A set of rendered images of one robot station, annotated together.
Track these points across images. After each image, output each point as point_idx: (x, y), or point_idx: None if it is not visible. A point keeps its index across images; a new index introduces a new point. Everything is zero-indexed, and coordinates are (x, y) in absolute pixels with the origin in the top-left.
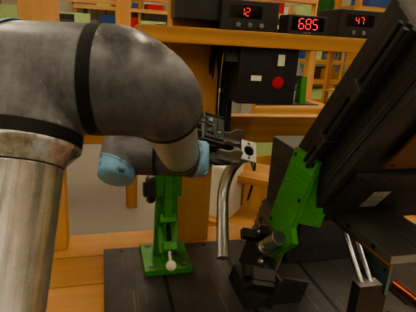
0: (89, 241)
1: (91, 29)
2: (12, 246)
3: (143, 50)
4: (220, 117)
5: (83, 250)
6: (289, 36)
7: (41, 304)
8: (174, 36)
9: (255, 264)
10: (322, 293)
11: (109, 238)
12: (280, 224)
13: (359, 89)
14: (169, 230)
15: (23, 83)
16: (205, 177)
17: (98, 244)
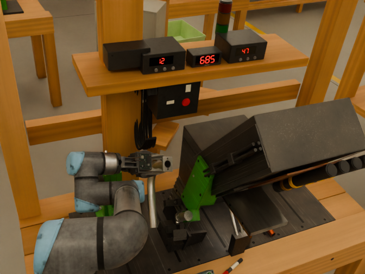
0: (54, 204)
1: (100, 237)
2: None
3: (125, 242)
4: (148, 153)
5: (52, 213)
6: (193, 74)
7: None
8: (109, 90)
9: (174, 219)
10: (215, 232)
11: (68, 199)
12: (189, 204)
13: (233, 161)
14: None
15: (75, 268)
16: None
17: (62, 206)
